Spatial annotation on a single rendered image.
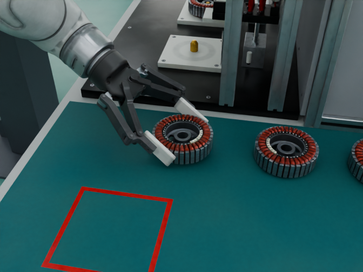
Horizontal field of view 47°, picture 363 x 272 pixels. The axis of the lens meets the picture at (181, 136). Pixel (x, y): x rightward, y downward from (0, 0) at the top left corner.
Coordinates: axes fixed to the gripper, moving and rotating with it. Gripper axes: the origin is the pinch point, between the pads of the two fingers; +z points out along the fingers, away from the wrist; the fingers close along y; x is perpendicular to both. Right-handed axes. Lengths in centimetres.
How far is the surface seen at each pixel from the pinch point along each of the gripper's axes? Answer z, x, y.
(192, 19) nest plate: -20, -13, -45
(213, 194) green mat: 10.7, 2.8, 7.4
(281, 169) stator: 16.6, 8.9, -1.9
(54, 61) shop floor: -92, -146, -101
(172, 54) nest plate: -15.3, -9.2, -25.2
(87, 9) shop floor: -122, -165, -173
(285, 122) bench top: 13.8, 4.0, -18.2
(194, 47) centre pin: -12.5, -6.1, -29.1
